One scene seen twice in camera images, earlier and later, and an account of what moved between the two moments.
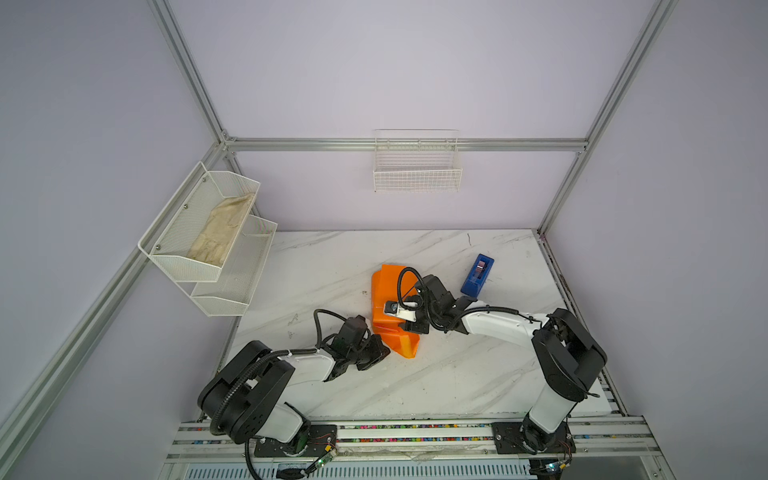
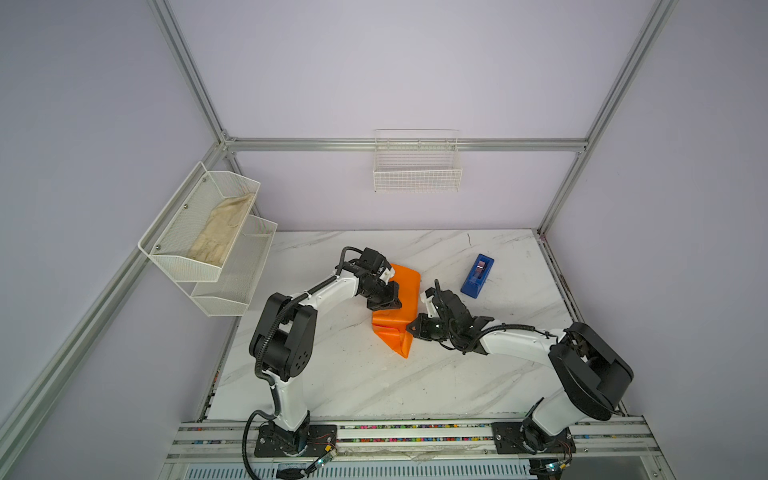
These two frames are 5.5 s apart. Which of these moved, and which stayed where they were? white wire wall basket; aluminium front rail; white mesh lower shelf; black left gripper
Moved: black left gripper
Stayed: white wire wall basket; white mesh lower shelf; aluminium front rail
